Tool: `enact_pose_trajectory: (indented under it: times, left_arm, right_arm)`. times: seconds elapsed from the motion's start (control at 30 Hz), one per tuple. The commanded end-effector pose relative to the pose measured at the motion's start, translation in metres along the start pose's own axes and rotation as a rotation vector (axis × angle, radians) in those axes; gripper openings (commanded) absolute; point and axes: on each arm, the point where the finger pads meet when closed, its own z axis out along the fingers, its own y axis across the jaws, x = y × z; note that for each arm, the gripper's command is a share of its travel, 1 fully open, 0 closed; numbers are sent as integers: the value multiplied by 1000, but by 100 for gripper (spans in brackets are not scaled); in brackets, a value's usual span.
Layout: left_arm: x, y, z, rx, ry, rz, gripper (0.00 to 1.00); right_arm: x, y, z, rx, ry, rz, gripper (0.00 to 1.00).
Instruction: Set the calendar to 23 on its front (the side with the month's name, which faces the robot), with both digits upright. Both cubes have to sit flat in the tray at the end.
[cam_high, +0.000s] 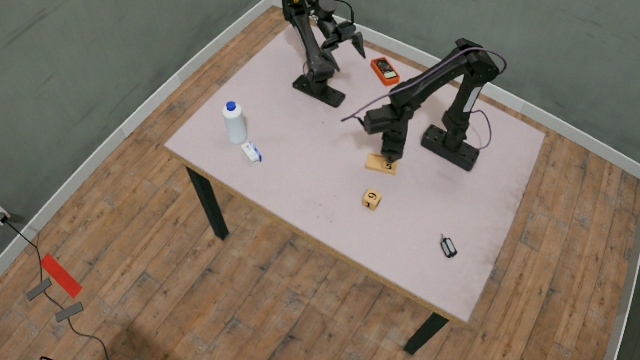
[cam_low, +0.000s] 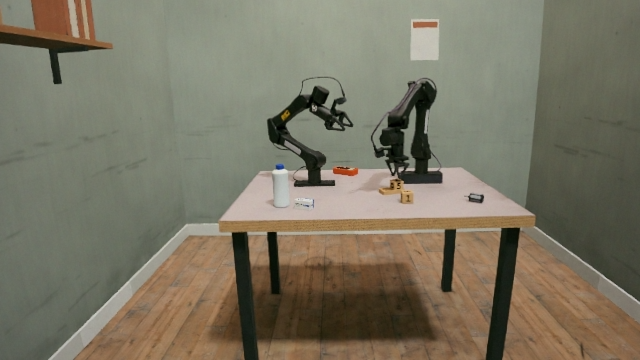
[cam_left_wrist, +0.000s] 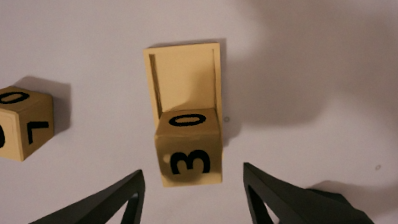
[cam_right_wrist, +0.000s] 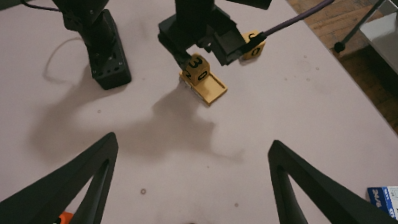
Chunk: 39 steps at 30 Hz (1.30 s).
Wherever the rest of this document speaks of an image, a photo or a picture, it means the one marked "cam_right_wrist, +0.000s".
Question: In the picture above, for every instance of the blue and white small box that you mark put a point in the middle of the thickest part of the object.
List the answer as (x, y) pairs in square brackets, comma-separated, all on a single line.
[(385, 198)]

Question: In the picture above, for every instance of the orange digital multimeter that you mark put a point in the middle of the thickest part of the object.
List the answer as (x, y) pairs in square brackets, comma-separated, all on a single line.
[(64, 218)]

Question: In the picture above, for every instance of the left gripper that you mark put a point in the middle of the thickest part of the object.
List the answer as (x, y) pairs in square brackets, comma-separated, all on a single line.
[(193, 23)]

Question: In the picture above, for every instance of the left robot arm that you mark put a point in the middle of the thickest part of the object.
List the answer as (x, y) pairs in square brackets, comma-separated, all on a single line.
[(105, 56)]

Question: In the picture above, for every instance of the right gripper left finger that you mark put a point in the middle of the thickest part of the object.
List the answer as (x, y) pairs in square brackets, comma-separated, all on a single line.
[(43, 201)]

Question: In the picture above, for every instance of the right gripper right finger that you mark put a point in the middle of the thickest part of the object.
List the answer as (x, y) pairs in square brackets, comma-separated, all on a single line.
[(337, 203)]

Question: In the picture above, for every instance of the tan rectangular tray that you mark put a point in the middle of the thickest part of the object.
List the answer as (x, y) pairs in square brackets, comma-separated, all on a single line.
[(209, 90)]

